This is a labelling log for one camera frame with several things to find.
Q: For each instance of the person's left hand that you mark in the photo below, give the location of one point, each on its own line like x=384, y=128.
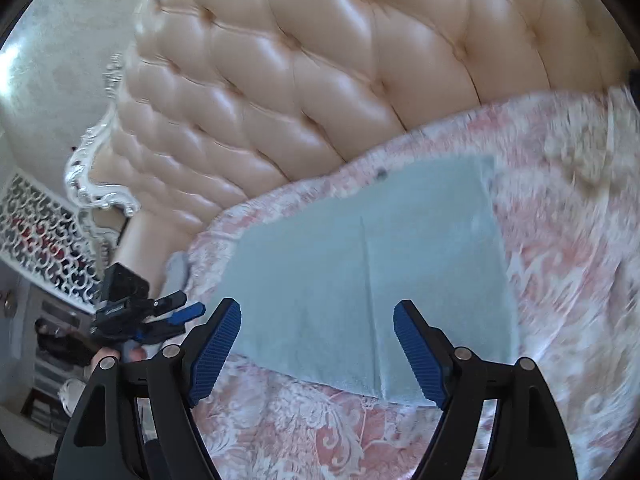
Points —
x=135, y=352

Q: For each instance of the beige tufted leather sofa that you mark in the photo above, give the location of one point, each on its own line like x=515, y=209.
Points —
x=350, y=85

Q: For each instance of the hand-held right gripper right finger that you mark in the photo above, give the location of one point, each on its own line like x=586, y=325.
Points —
x=420, y=355

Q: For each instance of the mint green garment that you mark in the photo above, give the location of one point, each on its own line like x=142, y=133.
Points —
x=350, y=270

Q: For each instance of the dark shelf unit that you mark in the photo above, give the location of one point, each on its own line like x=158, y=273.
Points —
x=45, y=400

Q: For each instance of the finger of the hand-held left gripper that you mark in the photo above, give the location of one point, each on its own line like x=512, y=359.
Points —
x=187, y=312
x=170, y=301

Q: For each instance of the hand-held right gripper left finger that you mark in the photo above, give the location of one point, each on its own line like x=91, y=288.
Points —
x=215, y=350

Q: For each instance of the white lattice screen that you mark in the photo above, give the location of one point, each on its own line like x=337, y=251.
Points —
x=40, y=240

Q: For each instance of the pink floral blanket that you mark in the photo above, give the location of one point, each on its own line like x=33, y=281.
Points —
x=550, y=260

